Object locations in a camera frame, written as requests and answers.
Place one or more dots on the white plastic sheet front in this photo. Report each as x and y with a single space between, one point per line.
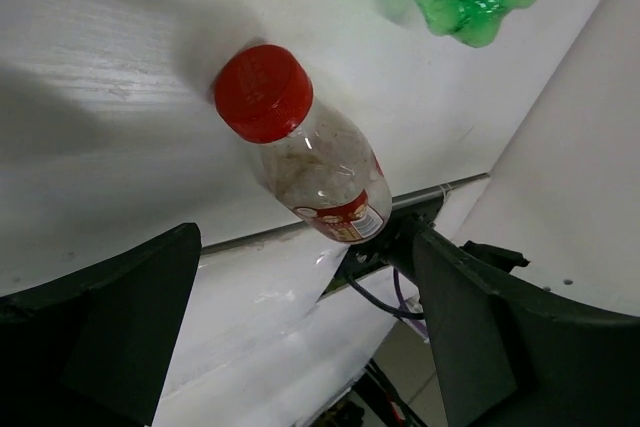
262 342

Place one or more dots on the red cap bottle front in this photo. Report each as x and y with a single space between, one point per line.
314 160

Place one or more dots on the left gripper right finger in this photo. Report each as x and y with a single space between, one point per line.
509 353

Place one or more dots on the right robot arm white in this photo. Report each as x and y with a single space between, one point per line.
565 193

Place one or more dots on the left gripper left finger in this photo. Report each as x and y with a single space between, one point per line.
93 348

